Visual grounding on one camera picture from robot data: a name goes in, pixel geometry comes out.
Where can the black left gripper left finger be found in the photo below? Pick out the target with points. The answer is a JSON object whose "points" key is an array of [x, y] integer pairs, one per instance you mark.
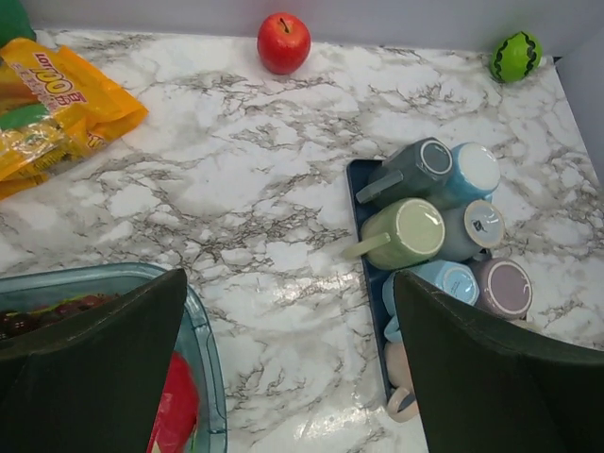
{"points": [[92, 383]]}

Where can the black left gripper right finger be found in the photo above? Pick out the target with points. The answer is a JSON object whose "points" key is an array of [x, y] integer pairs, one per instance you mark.
{"points": [[486, 385]]}

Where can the pink mug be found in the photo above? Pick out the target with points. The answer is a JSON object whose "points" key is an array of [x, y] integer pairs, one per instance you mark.
{"points": [[397, 366]]}

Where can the light blue hexagonal mug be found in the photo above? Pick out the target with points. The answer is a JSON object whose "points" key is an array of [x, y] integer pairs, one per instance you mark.
{"points": [[451, 277]]}

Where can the blue butterfly mug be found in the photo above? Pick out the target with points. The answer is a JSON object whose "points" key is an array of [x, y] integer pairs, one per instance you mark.
{"points": [[402, 405]]}

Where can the purple mug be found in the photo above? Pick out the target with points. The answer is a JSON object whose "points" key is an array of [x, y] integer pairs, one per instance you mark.
{"points": [[505, 289]]}

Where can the light green mug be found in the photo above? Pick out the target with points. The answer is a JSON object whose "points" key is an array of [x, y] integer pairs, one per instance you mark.
{"points": [[405, 233]]}

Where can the blue mug white base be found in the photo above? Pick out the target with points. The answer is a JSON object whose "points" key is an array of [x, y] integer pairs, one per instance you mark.
{"points": [[475, 175]]}

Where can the dark grey-blue mug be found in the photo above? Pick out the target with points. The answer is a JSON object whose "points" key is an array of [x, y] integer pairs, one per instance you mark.
{"points": [[417, 170]]}

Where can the red dragon fruit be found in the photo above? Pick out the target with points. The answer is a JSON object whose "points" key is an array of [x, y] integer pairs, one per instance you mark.
{"points": [[177, 414]]}

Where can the dark purple grapes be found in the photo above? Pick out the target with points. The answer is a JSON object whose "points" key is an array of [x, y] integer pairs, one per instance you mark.
{"points": [[15, 323]]}

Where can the clear blue plastic bowl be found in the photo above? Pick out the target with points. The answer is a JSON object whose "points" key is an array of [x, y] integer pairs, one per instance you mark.
{"points": [[195, 341]]}

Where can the dark blue tray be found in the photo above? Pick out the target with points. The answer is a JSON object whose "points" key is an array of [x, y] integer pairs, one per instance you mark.
{"points": [[357, 174]]}

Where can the orange snack bag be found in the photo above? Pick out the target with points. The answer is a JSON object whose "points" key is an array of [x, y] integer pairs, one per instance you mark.
{"points": [[57, 110]]}

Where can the green watermelon ball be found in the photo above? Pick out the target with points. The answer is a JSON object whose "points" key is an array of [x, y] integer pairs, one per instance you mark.
{"points": [[516, 57]]}

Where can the green wrapped cup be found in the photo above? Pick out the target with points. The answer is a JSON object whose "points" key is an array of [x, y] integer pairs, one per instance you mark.
{"points": [[14, 22]]}

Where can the red apple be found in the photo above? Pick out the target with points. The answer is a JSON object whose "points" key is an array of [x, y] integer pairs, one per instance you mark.
{"points": [[283, 43]]}

